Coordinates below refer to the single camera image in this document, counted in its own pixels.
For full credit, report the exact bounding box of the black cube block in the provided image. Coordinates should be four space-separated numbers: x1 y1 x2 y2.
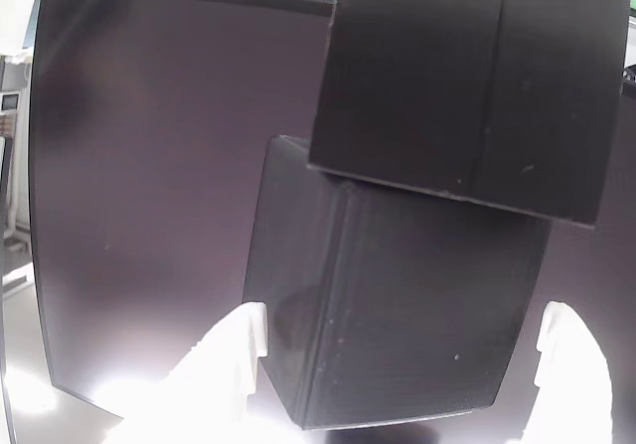
241 134 554 431
306 0 632 228

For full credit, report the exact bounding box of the dark monitor screen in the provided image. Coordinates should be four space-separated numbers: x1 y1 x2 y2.
27 0 636 418

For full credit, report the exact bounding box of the white device with display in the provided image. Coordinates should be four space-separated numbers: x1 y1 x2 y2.
0 59 25 115

